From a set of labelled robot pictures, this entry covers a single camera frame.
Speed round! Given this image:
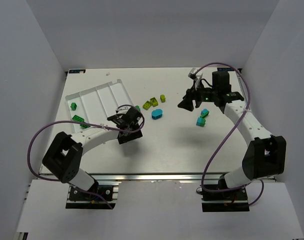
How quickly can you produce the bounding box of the teal square lego brick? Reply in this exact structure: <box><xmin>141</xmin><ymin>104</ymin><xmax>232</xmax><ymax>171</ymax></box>
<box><xmin>196</xmin><ymin>117</ymin><xmax>206</xmax><ymax>127</ymax></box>

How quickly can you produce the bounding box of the blue rounded lego brick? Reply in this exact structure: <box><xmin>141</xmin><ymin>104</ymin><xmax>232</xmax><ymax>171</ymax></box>
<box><xmin>151</xmin><ymin>109</ymin><xmax>163</xmax><ymax>120</ymax></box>

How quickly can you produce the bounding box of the green small lego brick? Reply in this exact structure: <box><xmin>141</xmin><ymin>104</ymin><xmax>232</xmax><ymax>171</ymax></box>
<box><xmin>80</xmin><ymin>124</ymin><xmax>91</xmax><ymax>129</ymax></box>

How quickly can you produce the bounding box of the green long lego brick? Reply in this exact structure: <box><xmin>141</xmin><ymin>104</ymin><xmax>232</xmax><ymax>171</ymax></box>
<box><xmin>71</xmin><ymin>115</ymin><xmax>85</xmax><ymax>123</ymax></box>

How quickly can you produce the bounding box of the green square lego brick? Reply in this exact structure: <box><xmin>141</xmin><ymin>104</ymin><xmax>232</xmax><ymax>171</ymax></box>
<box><xmin>70</xmin><ymin>102</ymin><xmax>77</xmax><ymax>111</ymax></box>

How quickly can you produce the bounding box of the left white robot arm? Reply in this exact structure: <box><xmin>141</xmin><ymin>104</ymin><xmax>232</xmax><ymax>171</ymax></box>
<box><xmin>42</xmin><ymin>104</ymin><xmax>145</xmax><ymax>198</ymax></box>

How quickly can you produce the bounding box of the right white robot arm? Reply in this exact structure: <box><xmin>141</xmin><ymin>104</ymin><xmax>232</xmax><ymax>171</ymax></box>
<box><xmin>177</xmin><ymin>68</ymin><xmax>287</xmax><ymax>194</ymax></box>

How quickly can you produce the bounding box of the lime lego brick middle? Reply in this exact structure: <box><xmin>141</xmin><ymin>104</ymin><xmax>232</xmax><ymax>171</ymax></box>
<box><xmin>150</xmin><ymin>97</ymin><xmax>159</xmax><ymax>107</ymax></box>

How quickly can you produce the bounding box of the small lime lego brick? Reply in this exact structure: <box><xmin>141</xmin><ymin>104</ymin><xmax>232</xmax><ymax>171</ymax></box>
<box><xmin>160</xmin><ymin>94</ymin><xmax>166</xmax><ymax>103</ymax></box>

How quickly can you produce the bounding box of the white divided plastic tray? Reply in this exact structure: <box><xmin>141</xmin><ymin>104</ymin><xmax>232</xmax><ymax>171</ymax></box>
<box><xmin>65</xmin><ymin>79</ymin><xmax>133</xmax><ymax>124</ymax></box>

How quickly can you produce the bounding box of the blue label sticker right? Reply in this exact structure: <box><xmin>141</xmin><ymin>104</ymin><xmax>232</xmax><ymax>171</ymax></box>
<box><xmin>217</xmin><ymin>67</ymin><xmax>235</xmax><ymax>72</ymax></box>

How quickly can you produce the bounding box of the blue label sticker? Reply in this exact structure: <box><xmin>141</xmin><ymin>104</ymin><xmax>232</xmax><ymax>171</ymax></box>
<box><xmin>217</xmin><ymin>67</ymin><xmax>235</xmax><ymax>72</ymax></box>
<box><xmin>68</xmin><ymin>69</ymin><xmax>86</xmax><ymax>74</ymax></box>

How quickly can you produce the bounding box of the blue label sticker left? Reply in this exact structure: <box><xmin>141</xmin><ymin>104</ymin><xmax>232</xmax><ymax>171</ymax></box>
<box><xmin>68</xmin><ymin>69</ymin><xmax>86</xmax><ymax>74</ymax></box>

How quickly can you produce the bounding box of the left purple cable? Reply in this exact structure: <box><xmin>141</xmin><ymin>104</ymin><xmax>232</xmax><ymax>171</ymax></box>
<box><xmin>28</xmin><ymin>104</ymin><xmax>145</xmax><ymax>210</ymax></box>

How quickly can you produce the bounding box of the purple cable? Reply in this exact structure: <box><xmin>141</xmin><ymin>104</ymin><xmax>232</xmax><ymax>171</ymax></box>
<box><xmin>28</xmin><ymin>104</ymin><xmax>145</xmax><ymax>210</ymax></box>
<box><xmin>191</xmin><ymin>61</ymin><xmax>265</xmax><ymax>206</ymax></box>

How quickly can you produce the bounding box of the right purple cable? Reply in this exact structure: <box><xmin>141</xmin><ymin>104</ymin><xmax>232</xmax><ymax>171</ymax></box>
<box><xmin>191</xmin><ymin>61</ymin><xmax>265</xmax><ymax>206</ymax></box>

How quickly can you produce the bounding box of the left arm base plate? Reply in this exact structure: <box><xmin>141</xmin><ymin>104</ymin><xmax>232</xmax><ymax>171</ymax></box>
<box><xmin>65</xmin><ymin>184</ymin><xmax>119</xmax><ymax>210</ymax></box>

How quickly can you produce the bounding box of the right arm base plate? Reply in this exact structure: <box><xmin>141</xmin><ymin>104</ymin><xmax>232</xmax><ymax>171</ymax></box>
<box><xmin>196</xmin><ymin>186</ymin><xmax>250</xmax><ymax>213</ymax></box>

